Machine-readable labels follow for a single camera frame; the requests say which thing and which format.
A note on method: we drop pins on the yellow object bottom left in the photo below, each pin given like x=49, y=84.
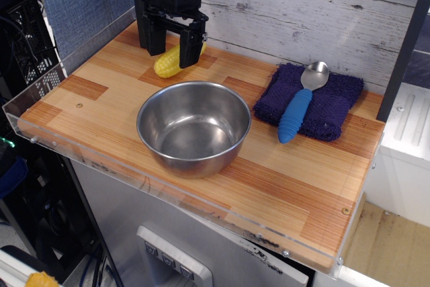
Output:
x=41, y=279

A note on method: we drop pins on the silver control panel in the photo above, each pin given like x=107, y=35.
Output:
x=170, y=265

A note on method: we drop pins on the clear acrylic table guard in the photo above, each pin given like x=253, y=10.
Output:
x=296, y=200

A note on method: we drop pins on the dark grey right post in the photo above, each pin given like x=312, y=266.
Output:
x=412, y=34

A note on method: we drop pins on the stainless steel pot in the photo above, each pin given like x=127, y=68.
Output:
x=194, y=129

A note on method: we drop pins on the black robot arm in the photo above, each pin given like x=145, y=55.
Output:
x=182, y=17

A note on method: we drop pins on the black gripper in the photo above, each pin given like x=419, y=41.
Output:
x=180, y=16

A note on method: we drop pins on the blue handled metal spoon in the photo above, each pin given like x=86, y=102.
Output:
x=313, y=77

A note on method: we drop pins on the yellow plastic corn cob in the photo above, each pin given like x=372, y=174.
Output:
x=167, y=65

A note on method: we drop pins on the purple folded towel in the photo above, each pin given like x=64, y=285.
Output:
x=328, y=109

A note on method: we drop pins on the black perforated crate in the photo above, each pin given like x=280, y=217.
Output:
x=27, y=51

